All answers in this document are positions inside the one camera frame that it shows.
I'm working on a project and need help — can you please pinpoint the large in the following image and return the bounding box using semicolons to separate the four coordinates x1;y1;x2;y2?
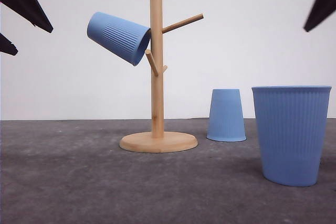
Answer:
252;86;332;187

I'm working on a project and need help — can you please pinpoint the blue cup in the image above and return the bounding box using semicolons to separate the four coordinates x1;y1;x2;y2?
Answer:
87;12;151;66
206;89;247;142

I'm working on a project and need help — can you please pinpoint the wooden mug tree stand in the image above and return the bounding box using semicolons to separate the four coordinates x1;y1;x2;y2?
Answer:
120;0;204;153

